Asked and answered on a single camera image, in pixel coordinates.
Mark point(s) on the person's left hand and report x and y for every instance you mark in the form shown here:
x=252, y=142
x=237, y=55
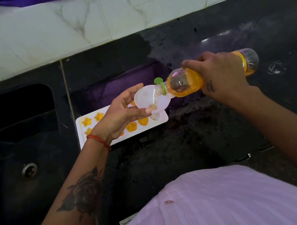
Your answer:
x=115, y=117

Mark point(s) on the person's right hand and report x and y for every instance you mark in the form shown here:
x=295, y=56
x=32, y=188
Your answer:
x=223, y=74

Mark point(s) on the person's left thumb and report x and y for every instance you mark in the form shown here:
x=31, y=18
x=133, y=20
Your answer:
x=140, y=112

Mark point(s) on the person's right fingers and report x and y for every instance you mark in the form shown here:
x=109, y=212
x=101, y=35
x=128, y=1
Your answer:
x=195, y=64

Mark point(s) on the white plastic funnel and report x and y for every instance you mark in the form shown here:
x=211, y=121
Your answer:
x=148, y=98

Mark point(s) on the clear orange juice bottle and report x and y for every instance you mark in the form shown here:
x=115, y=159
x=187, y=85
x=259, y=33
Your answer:
x=183, y=84

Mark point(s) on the person's right forearm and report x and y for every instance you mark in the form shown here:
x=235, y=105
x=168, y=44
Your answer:
x=290, y=134

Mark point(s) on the person's left forearm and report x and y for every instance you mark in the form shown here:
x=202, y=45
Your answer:
x=75, y=204

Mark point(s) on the green bottle cap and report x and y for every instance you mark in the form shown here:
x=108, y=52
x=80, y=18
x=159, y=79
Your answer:
x=157, y=80

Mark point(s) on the white ice cube tray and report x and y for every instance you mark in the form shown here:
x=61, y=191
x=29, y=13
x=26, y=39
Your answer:
x=90, y=121

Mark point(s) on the pink striped shirt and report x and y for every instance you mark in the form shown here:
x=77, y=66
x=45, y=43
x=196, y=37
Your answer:
x=211, y=208

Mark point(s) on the metal sink drain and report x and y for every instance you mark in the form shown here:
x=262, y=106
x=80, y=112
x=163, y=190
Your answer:
x=29, y=169

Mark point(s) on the black sink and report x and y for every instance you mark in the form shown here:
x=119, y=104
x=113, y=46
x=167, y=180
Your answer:
x=12, y=135

